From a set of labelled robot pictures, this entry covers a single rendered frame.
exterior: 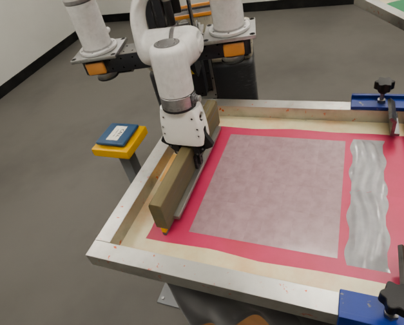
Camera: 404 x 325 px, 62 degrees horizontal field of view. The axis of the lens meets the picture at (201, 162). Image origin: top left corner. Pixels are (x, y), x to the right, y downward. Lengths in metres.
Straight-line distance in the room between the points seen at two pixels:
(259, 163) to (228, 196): 0.13
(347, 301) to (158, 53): 0.52
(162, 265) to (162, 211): 0.10
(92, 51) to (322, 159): 0.78
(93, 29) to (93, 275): 1.31
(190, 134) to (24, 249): 1.79
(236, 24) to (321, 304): 0.78
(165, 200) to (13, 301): 1.60
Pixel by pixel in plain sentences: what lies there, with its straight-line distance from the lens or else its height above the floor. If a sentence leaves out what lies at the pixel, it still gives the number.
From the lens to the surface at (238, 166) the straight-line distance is 0.86.
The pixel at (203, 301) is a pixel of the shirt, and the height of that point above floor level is 0.73.
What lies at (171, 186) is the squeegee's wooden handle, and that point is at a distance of 0.71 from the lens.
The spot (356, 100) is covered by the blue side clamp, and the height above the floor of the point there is 1.00.
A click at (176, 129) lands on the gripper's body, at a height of 1.11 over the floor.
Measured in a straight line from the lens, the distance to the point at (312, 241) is 0.71.
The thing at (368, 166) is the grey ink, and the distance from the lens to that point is 0.85.
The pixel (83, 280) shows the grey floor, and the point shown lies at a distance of 2.03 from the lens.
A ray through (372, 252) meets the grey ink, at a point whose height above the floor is 0.96.
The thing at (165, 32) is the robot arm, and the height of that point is 1.29.
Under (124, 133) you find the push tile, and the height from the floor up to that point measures 0.97.
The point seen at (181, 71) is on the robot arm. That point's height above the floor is 1.24.
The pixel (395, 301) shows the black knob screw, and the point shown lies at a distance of 0.55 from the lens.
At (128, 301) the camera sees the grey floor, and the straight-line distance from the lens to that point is 1.85.
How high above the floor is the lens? 1.54
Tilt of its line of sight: 41 degrees down
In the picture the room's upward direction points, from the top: 14 degrees counter-clockwise
